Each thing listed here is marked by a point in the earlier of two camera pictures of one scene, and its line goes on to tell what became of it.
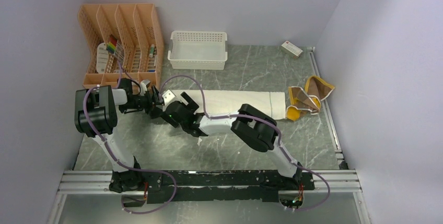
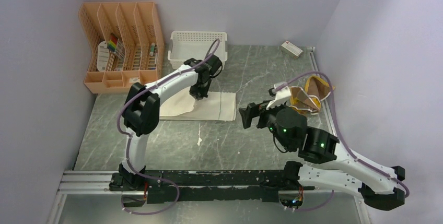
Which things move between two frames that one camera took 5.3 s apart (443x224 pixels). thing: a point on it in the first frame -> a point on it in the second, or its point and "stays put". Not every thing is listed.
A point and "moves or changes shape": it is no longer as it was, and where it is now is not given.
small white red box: [292, 49] stays put
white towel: [221, 103] moves or changes shape
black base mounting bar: [223, 185] stays put
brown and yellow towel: [316, 90] stays put
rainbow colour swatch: [111, 46] stays put
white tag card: [102, 58] stays put
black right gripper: [191, 106] -> [253, 110]
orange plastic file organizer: [125, 41] stays put
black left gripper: [151, 104] -> [197, 94]
